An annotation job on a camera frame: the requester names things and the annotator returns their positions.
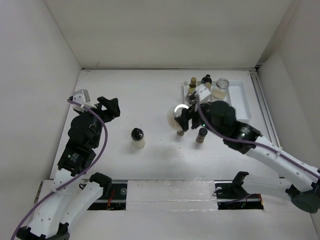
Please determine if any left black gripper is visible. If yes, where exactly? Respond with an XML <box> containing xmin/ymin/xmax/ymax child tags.
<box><xmin>79</xmin><ymin>96</ymin><xmax>120</xmax><ymax>147</ymax></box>

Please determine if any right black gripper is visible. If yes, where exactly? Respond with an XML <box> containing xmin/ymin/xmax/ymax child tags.
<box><xmin>175</xmin><ymin>97</ymin><xmax>225</xmax><ymax>138</ymax></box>

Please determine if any silver-lid glass jar front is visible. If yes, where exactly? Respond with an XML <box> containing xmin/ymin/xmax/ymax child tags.
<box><xmin>166</xmin><ymin>104</ymin><xmax>189</xmax><ymax>131</ymax></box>

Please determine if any black-cap spice jar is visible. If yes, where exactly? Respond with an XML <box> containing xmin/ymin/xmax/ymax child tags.
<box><xmin>195</xmin><ymin>127</ymin><xmax>208</xmax><ymax>144</ymax></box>
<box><xmin>176</xmin><ymin>130</ymin><xmax>185</xmax><ymax>137</ymax></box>

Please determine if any black-dome white powder shaker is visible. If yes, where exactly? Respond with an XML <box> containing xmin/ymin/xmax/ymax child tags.
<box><xmin>130</xmin><ymin>128</ymin><xmax>146</xmax><ymax>149</ymax></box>

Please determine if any silver-rim glass jar back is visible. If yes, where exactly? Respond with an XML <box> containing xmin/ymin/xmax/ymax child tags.
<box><xmin>211</xmin><ymin>78</ymin><xmax>230</xmax><ymax>100</ymax></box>

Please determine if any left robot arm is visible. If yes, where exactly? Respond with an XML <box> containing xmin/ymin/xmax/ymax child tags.
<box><xmin>11</xmin><ymin>95</ymin><xmax>121</xmax><ymax>240</ymax></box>

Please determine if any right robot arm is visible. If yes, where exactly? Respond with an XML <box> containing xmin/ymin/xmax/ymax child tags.
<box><xmin>172</xmin><ymin>100</ymin><xmax>320</xmax><ymax>214</ymax></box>

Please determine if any white divided tray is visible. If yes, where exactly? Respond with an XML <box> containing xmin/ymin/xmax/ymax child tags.
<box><xmin>182</xmin><ymin>81</ymin><xmax>252</xmax><ymax>124</ymax></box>

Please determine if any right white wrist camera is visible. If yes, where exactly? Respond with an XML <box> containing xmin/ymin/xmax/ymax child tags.
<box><xmin>195</xmin><ymin>84</ymin><xmax>211</xmax><ymax>104</ymax></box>

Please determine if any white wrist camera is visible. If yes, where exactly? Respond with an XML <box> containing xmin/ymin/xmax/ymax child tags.
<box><xmin>70</xmin><ymin>89</ymin><xmax>91</xmax><ymax>111</ymax></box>
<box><xmin>195</xmin><ymin>84</ymin><xmax>211</xmax><ymax>104</ymax></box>

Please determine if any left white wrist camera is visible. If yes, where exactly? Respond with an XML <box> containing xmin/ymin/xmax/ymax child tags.
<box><xmin>70</xmin><ymin>89</ymin><xmax>91</xmax><ymax>111</ymax></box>

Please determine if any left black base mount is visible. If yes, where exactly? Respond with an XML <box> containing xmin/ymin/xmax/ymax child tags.
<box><xmin>88</xmin><ymin>172</ymin><xmax>112</xmax><ymax>200</ymax></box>

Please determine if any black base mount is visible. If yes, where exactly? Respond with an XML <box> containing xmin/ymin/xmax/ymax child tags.
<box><xmin>212</xmin><ymin>171</ymin><xmax>249</xmax><ymax>200</ymax></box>
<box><xmin>88</xmin><ymin>172</ymin><xmax>112</xmax><ymax>200</ymax></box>

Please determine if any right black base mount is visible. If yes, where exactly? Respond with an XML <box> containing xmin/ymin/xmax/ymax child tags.
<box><xmin>212</xmin><ymin>171</ymin><xmax>249</xmax><ymax>200</ymax></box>

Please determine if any metal rail front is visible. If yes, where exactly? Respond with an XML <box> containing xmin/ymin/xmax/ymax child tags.
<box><xmin>89</xmin><ymin>180</ymin><xmax>264</xmax><ymax>212</ymax></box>

